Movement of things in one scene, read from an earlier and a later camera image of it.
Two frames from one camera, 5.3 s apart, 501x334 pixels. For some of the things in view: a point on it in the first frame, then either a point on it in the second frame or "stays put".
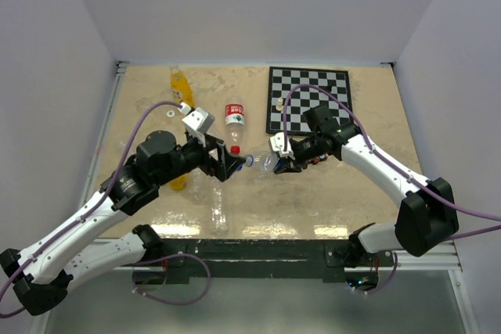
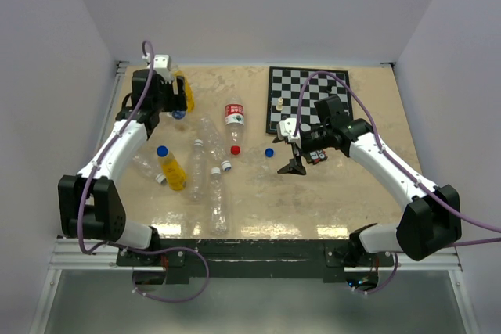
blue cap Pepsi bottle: [264, 162] → [178, 114]
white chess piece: [279, 106] stays put
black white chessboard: [282, 80] stays put
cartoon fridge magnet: [317, 159] stays put
